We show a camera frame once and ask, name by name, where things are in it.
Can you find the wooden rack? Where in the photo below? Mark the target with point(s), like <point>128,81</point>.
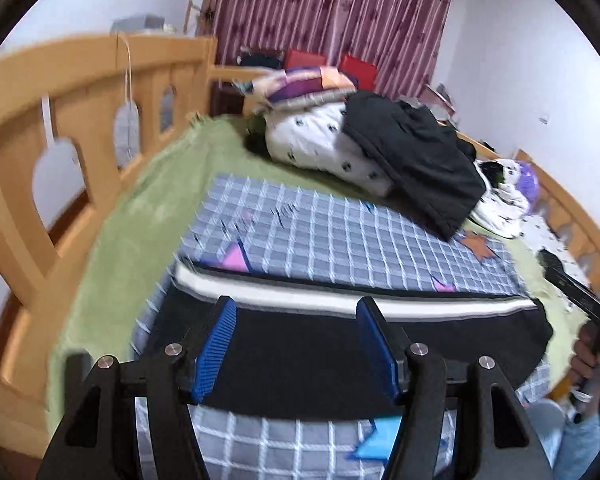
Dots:
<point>196,15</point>

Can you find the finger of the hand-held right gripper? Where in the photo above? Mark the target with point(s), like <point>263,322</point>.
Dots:
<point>572,287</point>

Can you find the person's jeans leg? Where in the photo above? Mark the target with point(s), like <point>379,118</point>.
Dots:
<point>580,445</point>

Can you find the wooden bed headboard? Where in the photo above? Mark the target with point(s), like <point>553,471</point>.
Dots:
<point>25,240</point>

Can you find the maroon patterned curtain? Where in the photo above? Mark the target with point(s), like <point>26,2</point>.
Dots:
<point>330,10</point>

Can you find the grey box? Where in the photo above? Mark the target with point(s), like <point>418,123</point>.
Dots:
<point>137,24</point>

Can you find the person's right hand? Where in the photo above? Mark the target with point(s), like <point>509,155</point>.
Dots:
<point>586,357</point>

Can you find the wooden bed side rail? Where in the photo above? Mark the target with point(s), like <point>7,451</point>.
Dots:
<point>560,195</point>

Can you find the black pants with white waistband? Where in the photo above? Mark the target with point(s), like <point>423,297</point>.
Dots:
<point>305,360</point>

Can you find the dark cloth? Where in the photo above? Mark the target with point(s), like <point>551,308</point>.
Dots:
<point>260,60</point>

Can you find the colourful patchwork pillow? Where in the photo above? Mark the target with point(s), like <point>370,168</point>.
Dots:
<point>300,85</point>

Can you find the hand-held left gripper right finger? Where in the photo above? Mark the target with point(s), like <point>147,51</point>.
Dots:
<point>377,350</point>

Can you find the red box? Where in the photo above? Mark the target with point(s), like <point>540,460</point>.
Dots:
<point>302,59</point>

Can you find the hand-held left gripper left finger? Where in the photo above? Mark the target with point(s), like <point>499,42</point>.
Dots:
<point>215,350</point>

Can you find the red pillows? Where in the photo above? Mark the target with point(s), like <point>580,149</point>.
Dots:
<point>357,67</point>

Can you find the grey checked sheet with stars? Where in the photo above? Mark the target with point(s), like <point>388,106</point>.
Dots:
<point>330,240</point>

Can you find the green blanket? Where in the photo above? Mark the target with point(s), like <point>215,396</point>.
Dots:
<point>130,220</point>

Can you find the black jacket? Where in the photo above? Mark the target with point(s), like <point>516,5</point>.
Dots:
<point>420,160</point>

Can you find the white floral quilt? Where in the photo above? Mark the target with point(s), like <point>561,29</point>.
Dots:
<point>320,135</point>

